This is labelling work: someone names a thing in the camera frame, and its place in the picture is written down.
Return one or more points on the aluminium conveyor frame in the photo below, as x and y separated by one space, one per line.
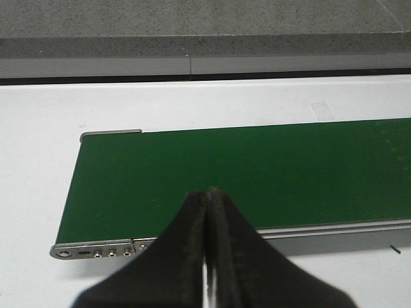
96 250

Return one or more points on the grey granite counter slab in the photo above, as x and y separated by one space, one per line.
127 29
400 11

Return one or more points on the small black screw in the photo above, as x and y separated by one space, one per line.
395 249

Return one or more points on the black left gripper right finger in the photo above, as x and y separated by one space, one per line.
246 271

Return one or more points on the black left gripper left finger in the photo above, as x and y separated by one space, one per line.
167 274

